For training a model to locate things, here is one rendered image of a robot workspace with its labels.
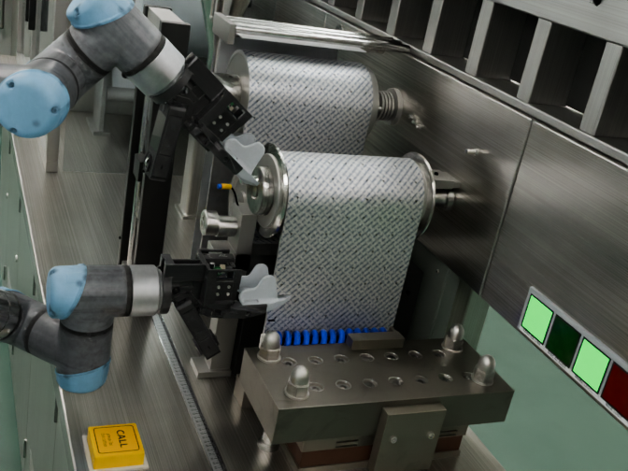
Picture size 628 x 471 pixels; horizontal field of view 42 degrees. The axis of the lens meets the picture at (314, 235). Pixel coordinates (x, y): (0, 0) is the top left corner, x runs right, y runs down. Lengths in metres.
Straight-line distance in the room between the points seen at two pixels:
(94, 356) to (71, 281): 0.12
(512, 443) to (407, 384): 1.89
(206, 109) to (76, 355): 0.39
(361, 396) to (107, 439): 0.37
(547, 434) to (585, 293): 2.14
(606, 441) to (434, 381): 2.12
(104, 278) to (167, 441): 0.27
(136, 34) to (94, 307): 0.38
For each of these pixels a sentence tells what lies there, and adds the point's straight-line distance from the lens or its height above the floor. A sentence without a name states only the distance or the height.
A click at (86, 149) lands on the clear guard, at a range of 2.23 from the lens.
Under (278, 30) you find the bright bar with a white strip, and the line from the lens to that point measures 1.47.
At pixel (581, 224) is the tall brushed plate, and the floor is 1.34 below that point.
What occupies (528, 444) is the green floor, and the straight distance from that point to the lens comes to 3.18.
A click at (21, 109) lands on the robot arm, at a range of 1.00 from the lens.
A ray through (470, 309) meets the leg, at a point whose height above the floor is 0.98.
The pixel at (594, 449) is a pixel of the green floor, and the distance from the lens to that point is 3.30.
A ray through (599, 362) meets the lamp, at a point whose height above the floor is 1.20.
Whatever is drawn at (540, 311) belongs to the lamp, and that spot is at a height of 1.20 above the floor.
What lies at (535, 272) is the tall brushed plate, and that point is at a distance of 1.24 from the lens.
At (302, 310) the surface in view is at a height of 1.07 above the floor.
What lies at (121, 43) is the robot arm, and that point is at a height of 1.46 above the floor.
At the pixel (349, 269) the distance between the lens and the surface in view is 1.32.
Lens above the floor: 1.69
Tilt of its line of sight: 22 degrees down
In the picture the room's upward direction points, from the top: 11 degrees clockwise
